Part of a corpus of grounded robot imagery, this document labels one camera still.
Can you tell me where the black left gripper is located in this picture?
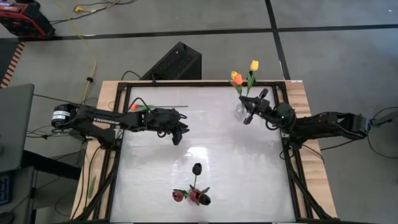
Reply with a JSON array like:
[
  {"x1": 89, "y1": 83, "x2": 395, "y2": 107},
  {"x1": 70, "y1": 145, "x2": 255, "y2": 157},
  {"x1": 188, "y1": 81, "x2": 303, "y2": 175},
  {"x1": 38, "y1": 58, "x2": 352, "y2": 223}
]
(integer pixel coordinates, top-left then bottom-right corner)
[{"x1": 145, "y1": 107, "x2": 191, "y2": 146}]

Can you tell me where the thin black floor cable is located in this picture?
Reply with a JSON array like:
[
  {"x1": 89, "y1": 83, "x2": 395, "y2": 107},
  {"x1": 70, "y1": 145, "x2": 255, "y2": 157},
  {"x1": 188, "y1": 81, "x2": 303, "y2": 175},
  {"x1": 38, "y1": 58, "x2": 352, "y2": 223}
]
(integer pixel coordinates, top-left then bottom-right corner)
[{"x1": 33, "y1": 93, "x2": 85, "y2": 106}]

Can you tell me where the red and black machine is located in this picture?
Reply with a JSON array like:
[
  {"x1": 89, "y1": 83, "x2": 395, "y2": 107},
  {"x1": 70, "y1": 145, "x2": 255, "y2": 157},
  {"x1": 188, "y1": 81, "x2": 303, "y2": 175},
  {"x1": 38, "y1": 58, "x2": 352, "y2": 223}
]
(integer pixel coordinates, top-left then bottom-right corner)
[{"x1": 0, "y1": 0, "x2": 57, "y2": 40}]

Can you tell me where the black metal table frame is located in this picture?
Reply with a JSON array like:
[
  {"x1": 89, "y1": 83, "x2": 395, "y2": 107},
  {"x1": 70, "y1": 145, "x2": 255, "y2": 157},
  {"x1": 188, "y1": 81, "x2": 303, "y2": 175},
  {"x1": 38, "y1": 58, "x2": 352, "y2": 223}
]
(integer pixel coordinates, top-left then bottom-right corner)
[{"x1": 70, "y1": 80, "x2": 338, "y2": 224}]

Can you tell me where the green fallen leaf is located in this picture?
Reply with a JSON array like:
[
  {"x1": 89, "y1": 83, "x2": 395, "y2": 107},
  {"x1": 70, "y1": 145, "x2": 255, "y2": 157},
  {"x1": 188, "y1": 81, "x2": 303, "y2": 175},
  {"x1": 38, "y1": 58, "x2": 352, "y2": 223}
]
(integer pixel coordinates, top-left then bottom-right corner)
[{"x1": 87, "y1": 175, "x2": 96, "y2": 199}]

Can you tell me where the black cable loop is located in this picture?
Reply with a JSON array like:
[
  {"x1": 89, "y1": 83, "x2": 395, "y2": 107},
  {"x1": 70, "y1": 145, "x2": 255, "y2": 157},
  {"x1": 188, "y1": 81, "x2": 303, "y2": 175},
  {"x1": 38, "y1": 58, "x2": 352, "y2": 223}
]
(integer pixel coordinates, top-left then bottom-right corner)
[{"x1": 120, "y1": 70, "x2": 142, "y2": 82}]

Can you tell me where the pink glass vase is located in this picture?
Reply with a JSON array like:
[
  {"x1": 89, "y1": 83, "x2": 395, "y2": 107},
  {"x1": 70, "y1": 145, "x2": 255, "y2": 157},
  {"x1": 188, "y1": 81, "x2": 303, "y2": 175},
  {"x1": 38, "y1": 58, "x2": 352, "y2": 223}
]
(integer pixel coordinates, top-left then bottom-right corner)
[{"x1": 188, "y1": 189, "x2": 203, "y2": 206}]

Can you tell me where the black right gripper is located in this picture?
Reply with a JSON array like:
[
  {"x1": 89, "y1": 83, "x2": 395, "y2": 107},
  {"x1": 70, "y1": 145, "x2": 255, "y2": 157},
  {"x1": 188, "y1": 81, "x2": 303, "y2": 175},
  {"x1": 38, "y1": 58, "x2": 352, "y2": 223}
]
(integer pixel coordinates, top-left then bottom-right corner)
[{"x1": 238, "y1": 88, "x2": 276, "y2": 126}]

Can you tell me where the black looped floor cable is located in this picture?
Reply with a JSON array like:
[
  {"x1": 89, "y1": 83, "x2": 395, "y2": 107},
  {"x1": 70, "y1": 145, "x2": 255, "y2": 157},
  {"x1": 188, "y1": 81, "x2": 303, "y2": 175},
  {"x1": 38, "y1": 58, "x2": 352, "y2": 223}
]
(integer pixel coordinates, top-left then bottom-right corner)
[{"x1": 368, "y1": 105, "x2": 398, "y2": 160}]

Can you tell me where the long yellow floor cable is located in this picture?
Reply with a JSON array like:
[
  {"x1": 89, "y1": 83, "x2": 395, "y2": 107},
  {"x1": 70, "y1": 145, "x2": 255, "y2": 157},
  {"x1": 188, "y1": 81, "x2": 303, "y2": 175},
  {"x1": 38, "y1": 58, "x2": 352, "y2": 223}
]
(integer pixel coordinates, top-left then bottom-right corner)
[{"x1": 52, "y1": 0, "x2": 98, "y2": 106}]

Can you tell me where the black perforated metal box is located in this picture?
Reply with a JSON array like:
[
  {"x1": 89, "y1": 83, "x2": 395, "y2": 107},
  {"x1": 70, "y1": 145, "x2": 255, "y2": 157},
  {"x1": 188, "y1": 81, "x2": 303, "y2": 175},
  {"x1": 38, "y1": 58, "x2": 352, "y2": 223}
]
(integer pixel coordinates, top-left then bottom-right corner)
[{"x1": 139, "y1": 41, "x2": 203, "y2": 81}]

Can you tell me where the clear glass vase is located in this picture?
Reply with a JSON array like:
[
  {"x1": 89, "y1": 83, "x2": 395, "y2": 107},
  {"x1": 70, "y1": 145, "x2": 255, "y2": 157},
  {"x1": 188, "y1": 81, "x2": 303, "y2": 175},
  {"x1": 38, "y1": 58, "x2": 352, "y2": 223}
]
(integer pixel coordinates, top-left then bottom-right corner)
[{"x1": 234, "y1": 101, "x2": 249, "y2": 121}]

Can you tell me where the grey desk top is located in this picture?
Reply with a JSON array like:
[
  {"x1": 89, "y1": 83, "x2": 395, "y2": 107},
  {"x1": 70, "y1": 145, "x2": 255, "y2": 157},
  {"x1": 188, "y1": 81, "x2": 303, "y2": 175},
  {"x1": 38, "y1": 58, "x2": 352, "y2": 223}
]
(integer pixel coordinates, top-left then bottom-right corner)
[{"x1": 0, "y1": 83, "x2": 35, "y2": 174}]

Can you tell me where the yellow cable with plug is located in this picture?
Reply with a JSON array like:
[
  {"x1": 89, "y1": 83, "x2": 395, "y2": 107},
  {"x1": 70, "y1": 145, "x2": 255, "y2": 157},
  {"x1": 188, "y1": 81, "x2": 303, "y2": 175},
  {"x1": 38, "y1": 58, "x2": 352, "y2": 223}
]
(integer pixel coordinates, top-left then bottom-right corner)
[{"x1": 73, "y1": 0, "x2": 121, "y2": 14}]

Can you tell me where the dark red artificial tulip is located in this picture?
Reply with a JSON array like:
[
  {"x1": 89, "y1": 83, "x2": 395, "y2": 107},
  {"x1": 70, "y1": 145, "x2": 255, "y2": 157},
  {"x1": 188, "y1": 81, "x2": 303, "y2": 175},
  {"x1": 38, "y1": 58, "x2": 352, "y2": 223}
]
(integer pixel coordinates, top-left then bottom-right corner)
[
  {"x1": 188, "y1": 185, "x2": 211, "y2": 206},
  {"x1": 172, "y1": 189, "x2": 189, "y2": 203}
]

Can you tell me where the orange artificial tulip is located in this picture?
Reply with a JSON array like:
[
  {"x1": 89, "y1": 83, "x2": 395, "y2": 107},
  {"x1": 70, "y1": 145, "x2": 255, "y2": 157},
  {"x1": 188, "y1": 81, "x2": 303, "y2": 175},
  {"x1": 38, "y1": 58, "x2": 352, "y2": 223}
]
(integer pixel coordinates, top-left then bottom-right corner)
[
  {"x1": 130, "y1": 103, "x2": 189, "y2": 112},
  {"x1": 233, "y1": 73, "x2": 244, "y2": 96}
]

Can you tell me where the grey stand foot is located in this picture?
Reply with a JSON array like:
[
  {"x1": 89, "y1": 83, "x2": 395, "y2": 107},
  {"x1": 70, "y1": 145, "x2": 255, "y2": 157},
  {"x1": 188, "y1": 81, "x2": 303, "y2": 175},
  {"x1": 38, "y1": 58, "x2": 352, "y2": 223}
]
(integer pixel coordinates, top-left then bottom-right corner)
[{"x1": 371, "y1": 109, "x2": 398, "y2": 128}]

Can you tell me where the white table mat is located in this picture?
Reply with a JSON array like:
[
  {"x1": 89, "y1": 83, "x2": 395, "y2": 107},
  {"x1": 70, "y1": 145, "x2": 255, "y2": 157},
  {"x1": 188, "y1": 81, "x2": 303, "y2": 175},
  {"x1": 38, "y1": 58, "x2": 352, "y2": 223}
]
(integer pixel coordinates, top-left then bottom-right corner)
[{"x1": 110, "y1": 85, "x2": 296, "y2": 222}]

